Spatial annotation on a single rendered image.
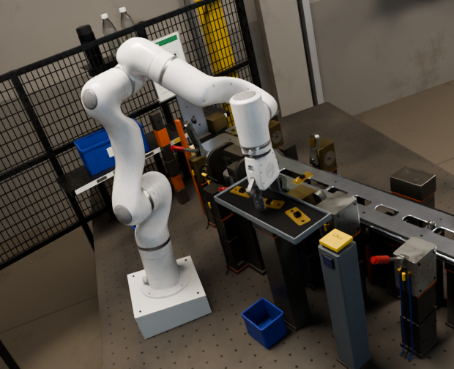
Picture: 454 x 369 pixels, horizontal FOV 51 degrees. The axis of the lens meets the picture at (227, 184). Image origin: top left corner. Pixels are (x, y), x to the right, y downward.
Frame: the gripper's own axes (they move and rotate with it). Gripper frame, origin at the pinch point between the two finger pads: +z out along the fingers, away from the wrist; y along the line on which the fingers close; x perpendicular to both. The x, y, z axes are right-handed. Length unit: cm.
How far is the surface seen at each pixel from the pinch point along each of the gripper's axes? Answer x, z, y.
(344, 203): -17.9, 7.4, 11.6
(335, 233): -23.6, 2.4, -8.0
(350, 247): -28.2, 4.4, -9.8
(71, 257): 223, 119, 47
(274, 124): 39, 14, 72
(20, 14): 254, -44, 110
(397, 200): -26.4, 18.4, 31.9
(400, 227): -31.4, 18.4, 18.5
